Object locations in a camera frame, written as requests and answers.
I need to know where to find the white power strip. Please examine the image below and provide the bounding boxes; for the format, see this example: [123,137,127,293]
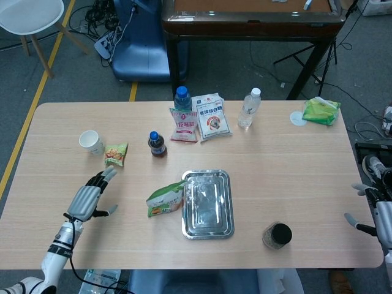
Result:
[94,30,122,59]

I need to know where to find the green tissue pack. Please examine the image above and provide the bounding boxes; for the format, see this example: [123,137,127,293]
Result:
[301,96,341,127]

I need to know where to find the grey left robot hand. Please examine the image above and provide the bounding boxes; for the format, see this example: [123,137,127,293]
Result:
[63,167,119,223]

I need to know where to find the grey white sneaker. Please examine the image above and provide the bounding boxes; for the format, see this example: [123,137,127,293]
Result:
[361,154,392,184]

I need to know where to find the black lid jar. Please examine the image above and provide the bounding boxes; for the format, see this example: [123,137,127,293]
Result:
[262,221,293,250]

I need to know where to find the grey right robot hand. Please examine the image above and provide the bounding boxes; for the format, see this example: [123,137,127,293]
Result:
[344,183,392,246]

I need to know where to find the small cola bottle blue cap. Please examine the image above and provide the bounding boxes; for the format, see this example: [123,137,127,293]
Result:
[148,131,168,159]

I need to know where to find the green white corn starch bag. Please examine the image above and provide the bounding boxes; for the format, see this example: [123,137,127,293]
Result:
[145,179,188,218]

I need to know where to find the clear water bottle white cap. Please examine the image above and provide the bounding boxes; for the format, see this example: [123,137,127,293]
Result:
[237,88,262,129]

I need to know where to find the black floor device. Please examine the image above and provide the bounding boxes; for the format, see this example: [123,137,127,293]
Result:
[355,142,392,160]

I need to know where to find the water bottle blue cap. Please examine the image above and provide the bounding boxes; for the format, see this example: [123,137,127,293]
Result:
[173,86,193,111]

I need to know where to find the brown shoe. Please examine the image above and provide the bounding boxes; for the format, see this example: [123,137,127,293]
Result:
[329,271,353,294]

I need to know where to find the black tripod stand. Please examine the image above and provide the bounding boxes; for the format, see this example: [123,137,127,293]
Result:
[273,0,359,96]

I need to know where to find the white round lid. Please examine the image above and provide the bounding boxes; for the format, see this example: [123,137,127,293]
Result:
[290,110,309,126]

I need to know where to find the dark brown mahjong table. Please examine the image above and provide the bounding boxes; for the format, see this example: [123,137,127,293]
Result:
[161,0,345,100]

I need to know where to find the metal tray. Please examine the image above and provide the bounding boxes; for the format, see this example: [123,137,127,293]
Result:
[181,168,235,240]

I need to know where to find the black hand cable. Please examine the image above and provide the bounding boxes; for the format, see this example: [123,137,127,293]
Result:
[69,220,135,294]

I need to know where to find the stack of white paper cups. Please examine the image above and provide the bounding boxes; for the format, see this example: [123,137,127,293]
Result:
[78,130,105,156]

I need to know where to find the green orange snack packet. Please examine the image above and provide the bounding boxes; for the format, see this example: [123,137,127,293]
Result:
[104,142,129,168]

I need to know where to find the white bag blue print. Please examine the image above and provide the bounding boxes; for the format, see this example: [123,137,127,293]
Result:
[191,93,233,144]

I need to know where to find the blue robot chassis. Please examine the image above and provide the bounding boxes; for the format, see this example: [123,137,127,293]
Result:
[127,269,261,294]

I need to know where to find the tangle of black floor cables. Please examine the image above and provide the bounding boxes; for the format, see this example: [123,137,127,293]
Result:
[69,0,132,67]

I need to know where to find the white bag pink print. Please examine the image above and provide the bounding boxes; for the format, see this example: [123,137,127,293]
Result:
[169,107,198,143]

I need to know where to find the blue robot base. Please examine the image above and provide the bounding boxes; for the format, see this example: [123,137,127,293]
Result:
[110,0,172,83]

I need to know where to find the white chair wooden legs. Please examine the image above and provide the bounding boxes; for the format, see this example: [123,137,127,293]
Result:
[0,0,91,79]

